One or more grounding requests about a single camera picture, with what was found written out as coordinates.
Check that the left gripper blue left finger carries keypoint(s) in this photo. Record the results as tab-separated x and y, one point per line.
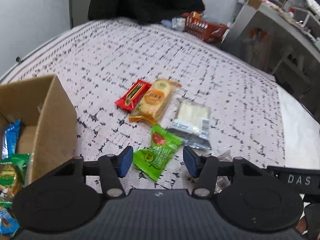
111	169

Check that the red plastic basket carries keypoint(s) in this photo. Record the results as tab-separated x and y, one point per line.
206	31

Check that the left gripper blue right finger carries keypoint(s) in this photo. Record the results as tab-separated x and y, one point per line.
205	169

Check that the green cow biscuit packet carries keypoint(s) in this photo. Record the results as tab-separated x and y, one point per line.
13	174

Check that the orange yellow biscuit packet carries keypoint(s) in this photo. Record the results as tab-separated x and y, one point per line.
155	101

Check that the blue snack packet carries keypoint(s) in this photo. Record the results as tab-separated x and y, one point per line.
10	139

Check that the small green candy packet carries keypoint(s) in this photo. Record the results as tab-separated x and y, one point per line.
9	225

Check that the black clothing pile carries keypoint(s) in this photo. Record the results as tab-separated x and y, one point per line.
142	11

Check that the clear purple snack packet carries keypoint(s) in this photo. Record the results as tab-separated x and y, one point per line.
223	181

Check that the brown cardboard box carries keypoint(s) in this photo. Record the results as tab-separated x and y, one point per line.
48	122

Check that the light green snack packet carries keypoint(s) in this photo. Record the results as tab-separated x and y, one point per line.
154	159

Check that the white cake black packet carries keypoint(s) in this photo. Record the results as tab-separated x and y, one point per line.
191	124

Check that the grey white desk shelf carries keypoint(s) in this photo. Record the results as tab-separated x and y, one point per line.
274	40

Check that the red candy bar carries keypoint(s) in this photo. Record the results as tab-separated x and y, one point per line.
133	96

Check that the person's hand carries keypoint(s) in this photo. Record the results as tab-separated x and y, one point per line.
302	225

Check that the white patterned bed cover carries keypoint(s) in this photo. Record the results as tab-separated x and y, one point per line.
97	62

